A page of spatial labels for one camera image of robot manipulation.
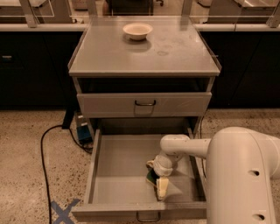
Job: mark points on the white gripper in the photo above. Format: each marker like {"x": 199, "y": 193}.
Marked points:
{"x": 162, "y": 166}

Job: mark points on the green yellow sponge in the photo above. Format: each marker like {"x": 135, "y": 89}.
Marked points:
{"x": 152, "y": 177}

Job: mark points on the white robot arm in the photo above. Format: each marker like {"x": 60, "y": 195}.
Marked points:
{"x": 240, "y": 163}

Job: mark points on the open middle drawer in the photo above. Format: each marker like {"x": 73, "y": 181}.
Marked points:
{"x": 117, "y": 189}

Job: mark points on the closed top drawer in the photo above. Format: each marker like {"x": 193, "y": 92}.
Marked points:
{"x": 143, "y": 104}

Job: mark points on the grey drawer cabinet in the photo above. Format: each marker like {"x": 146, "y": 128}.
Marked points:
{"x": 173, "y": 58}

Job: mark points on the dark back counter cabinets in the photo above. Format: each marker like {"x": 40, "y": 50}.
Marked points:
{"x": 34, "y": 69}

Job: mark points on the blue box on floor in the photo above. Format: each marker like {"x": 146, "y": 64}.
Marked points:
{"x": 82, "y": 129}

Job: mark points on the blue tape cross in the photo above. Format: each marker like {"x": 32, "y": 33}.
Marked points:
{"x": 63, "y": 214}

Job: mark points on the white bowl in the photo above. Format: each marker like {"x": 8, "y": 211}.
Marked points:
{"x": 137, "y": 31}

